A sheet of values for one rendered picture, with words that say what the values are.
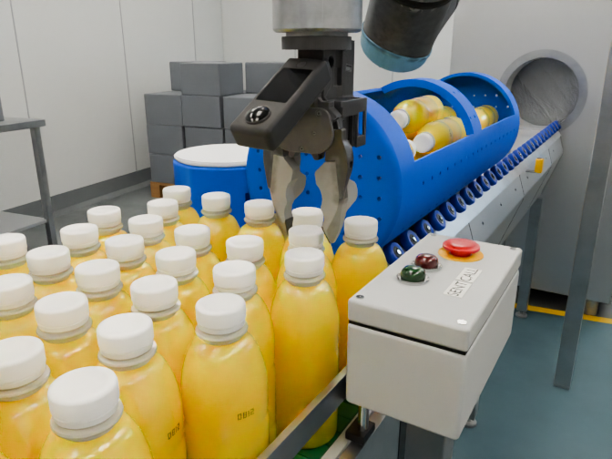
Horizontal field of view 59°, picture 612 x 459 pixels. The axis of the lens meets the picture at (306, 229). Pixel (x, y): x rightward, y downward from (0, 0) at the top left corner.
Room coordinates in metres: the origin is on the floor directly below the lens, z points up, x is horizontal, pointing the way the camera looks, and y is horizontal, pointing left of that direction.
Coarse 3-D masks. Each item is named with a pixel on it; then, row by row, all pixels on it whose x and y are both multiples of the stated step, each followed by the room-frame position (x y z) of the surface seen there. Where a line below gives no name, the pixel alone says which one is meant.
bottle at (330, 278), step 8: (288, 248) 0.56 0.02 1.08; (320, 248) 0.56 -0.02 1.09; (280, 264) 0.56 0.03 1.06; (328, 264) 0.55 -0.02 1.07; (280, 272) 0.55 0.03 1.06; (328, 272) 0.55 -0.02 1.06; (280, 280) 0.55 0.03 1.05; (328, 280) 0.54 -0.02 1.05; (336, 288) 0.56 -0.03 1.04; (336, 296) 0.55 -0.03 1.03
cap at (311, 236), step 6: (294, 228) 0.57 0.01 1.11; (300, 228) 0.57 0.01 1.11; (306, 228) 0.57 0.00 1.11; (312, 228) 0.57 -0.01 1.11; (318, 228) 0.57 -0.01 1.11; (294, 234) 0.55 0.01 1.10; (300, 234) 0.55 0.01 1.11; (306, 234) 0.55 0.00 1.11; (312, 234) 0.55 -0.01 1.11; (318, 234) 0.55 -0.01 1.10; (294, 240) 0.55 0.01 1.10; (300, 240) 0.55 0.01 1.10; (306, 240) 0.54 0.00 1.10; (312, 240) 0.55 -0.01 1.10; (318, 240) 0.55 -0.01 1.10; (294, 246) 0.55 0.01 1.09; (300, 246) 0.55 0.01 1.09; (306, 246) 0.54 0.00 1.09; (312, 246) 0.55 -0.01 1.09; (318, 246) 0.55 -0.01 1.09
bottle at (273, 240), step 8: (248, 224) 0.67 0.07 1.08; (256, 224) 0.65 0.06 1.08; (264, 224) 0.66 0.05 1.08; (272, 224) 0.67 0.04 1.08; (240, 232) 0.66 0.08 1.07; (248, 232) 0.65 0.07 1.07; (256, 232) 0.65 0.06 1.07; (264, 232) 0.65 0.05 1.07; (272, 232) 0.66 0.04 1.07; (280, 232) 0.67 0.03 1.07; (264, 240) 0.65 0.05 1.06; (272, 240) 0.65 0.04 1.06; (280, 240) 0.66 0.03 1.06; (264, 248) 0.64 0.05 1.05; (272, 248) 0.65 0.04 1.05; (280, 248) 0.66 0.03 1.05; (264, 256) 0.64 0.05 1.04; (272, 256) 0.64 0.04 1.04; (272, 264) 0.64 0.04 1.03; (272, 272) 0.64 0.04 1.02
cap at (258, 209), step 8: (248, 200) 0.68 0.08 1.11; (256, 200) 0.68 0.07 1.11; (264, 200) 0.68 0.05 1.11; (248, 208) 0.66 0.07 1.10; (256, 208) 0.66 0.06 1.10; (264, 208) 0.66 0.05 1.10; (272, 208) 0.67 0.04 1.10; (248, 216) 0.66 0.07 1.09; (256, 216) 0.66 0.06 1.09; (264, 216) 0.66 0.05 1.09; (272, 216) 0.67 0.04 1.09
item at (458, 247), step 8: (448, 240) 0.51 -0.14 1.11; (456, 240) 0.51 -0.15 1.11; (464, 240) 0.51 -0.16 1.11; (472, 240) 0.51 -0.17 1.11; (448, 248) 0.49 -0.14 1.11; (456, 248) 0.49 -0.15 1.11; (464, 248) 0.49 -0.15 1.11; (472, 248) 0.49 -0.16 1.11; (456, 256) 0.50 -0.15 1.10; (464, 256) 0.49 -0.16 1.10
